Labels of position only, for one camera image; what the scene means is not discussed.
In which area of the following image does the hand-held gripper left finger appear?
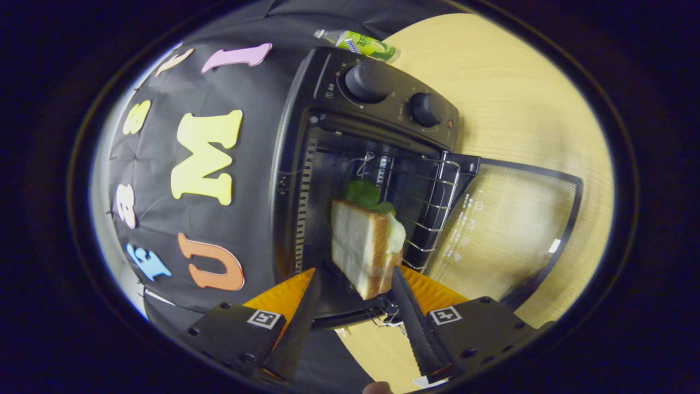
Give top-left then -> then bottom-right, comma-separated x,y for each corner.
186,268 -> 322,382

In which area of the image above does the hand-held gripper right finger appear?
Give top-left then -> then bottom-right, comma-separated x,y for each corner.
391,265 -> 539,378

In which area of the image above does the toasted bread sandwich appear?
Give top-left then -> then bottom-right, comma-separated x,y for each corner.
328,179 -> 407,300

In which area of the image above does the black toaster oven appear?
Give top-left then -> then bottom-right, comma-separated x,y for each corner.
272,46 -> 584,329

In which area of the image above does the green label drink bottle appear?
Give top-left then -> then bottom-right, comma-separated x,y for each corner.
314,29 -> 400,62

